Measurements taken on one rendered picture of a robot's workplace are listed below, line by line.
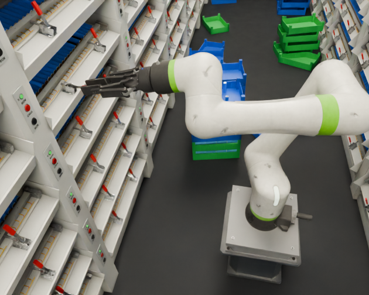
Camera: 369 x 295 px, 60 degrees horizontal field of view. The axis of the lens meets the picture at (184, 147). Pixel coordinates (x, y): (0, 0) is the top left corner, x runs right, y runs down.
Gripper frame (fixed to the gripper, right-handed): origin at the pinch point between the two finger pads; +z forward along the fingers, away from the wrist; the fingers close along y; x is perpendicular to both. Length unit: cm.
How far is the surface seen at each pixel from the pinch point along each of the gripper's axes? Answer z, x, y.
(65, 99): 8.9, -0.7, -4.2
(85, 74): 8.3, -1.0, 10.4
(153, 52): 18, -37, 95
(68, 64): 12.1, 3.9, 9.9
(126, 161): 20, -57, 23
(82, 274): 19, -58, -35
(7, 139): 11.0, 4.2, -27.7
